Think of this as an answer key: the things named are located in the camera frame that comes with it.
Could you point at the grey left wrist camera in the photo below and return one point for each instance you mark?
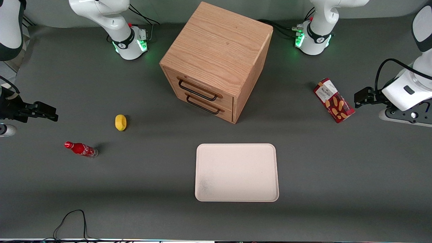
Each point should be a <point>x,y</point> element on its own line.
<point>405,116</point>

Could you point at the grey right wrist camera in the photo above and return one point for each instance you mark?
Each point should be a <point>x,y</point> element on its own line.
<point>6,130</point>

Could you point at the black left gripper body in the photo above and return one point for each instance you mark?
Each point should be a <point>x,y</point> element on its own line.
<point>375,97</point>

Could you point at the wooden drawer cabinet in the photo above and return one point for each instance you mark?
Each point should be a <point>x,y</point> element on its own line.
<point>219,44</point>

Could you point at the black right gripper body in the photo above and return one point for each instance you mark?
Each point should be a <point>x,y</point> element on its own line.
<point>10,108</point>

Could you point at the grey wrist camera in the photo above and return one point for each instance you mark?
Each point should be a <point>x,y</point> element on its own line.
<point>405,116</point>
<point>6,130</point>

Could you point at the red cookie box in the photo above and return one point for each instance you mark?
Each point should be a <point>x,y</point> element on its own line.
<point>333,100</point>

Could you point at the red cola bottle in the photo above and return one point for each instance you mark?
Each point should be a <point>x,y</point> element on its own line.
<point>81,149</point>

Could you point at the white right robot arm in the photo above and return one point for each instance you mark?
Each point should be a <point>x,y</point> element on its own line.
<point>101,13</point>

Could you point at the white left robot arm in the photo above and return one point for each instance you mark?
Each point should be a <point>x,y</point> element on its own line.
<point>320,33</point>

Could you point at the yellow lemon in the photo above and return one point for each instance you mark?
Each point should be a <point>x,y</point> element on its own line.
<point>120,122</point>

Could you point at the cream plastic tray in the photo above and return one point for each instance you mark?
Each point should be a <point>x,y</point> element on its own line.
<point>236,172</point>

